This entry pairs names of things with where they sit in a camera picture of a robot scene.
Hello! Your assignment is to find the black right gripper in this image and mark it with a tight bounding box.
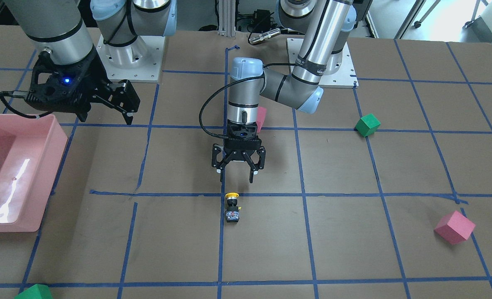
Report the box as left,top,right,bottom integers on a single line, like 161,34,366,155
24,52,141,125

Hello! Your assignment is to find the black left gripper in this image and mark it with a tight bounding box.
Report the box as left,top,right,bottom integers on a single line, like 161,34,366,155
211,120,266,184

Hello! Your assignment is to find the yellow emergency stop button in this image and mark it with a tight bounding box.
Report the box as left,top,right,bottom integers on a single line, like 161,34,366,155
225,192,241,223

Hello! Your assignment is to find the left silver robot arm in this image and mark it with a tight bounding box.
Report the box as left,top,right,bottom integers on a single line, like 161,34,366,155
198,0,358,182

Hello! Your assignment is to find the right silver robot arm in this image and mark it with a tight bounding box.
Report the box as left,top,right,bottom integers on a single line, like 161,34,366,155
0,0,177,125

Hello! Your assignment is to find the pink cube near centre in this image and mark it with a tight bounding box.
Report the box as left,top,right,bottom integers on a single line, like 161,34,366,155
256,106,267,134

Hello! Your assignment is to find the pink cube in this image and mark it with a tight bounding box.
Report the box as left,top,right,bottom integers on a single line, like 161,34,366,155
434,211,476,245
256,106,267,134

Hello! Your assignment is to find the pink plastic bin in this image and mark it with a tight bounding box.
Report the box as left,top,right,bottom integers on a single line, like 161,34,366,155
0,114,68,233

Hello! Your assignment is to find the green cube near base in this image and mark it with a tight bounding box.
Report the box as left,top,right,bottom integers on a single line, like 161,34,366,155
354,113,381,137

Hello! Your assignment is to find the green cube near bin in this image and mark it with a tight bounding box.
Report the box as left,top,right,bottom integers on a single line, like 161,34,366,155
14,284,54,299

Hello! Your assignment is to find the pink cube far side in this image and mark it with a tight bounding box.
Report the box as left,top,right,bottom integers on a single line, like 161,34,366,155
434,211,476,245

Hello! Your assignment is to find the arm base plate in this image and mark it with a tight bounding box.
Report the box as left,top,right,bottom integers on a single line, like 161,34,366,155
287,38,358,88
96,36,166,83

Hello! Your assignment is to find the aluminium frame post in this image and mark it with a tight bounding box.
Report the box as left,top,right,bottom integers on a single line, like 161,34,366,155
215,0,237,39

